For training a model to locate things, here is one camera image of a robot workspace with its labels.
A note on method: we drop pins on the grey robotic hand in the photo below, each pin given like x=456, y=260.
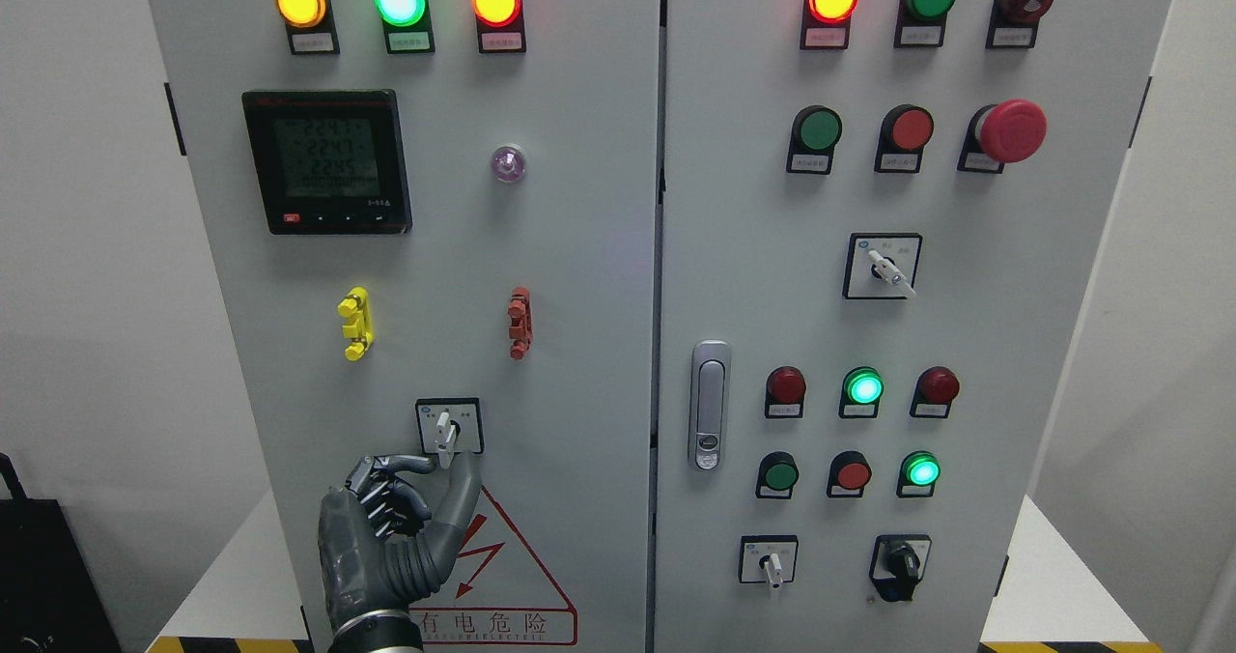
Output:
x=382, y=546

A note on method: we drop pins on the white rotary switch door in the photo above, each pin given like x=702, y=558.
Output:
x=449, y=426

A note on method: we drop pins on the black silver robot forearm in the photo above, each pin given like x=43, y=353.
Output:
x=378, y=631

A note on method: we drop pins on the red electric hazard warning sticker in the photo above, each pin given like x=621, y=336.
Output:
x=500, y=594

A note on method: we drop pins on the grey left cabinet door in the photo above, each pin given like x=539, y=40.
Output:
x=567, y=427

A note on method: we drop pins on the grey cabinet door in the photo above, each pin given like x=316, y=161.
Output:
x=756, y=257
x=567, y=427

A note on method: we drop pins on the black digital power meter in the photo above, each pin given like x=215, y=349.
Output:
x=329, y=162

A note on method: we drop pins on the clear small light bulb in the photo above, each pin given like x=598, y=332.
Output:
x=509, y=163

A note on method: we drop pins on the dark red lamp left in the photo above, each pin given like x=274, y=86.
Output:
x=785, y=393

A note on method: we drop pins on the dark red lamp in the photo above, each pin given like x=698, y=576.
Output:
x=934, y=393
x=785, y=393

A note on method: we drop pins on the red push button lower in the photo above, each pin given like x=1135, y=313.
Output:
x=849, y=474

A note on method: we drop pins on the red push button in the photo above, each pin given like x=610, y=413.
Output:
x=849, y=474
x=905, y=131

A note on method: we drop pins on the lit green lamp middle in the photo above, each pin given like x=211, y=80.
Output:
x=860, y=393

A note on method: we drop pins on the green indicator lamp top left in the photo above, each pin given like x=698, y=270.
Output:
x=407, y=26

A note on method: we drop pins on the green indicator lamp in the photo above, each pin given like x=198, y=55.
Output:
x=407, y=26
x=921, y=23

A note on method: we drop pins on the lit green push button lower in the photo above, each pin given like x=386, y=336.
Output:
x=919, y=472

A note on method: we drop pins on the yellow indicator lamp top left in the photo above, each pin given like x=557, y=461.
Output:
x=310, y=26

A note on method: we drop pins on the red-orange indicator lamp left door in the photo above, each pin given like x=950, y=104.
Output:
x=500, y=25

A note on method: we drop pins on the dark red lamp right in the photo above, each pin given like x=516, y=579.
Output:
x=934, y=393

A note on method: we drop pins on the green push button upper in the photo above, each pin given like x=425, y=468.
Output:
x=814, y=134

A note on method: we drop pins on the grey right cabinet door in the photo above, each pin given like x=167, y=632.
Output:
x=756, y=257

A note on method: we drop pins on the red push button upper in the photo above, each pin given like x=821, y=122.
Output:
x=905, y=131

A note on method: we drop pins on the lit red indicator right door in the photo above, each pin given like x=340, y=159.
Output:
x=826, y=24

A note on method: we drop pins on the red emergency stop mushroom button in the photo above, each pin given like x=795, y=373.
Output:
x=1001, y=134

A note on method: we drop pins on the green indicator lamp top right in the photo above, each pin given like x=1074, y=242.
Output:
x=921, y=23

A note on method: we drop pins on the dark red buzzer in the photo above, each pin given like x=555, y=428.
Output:
x=1014, y=24

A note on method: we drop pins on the silver cabinet door handle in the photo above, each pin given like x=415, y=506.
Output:
x=710, y=363

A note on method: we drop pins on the white rotary switch lower right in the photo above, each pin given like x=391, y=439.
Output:
x=768, y=560

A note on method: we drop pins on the white rotary switch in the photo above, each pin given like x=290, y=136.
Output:
x=882, y=265
x=768, y=560

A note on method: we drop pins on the black selector knob switch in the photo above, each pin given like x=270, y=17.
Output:
x=897, y=565

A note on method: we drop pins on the white rotary switch upper right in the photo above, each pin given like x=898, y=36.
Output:
x=882, y=265

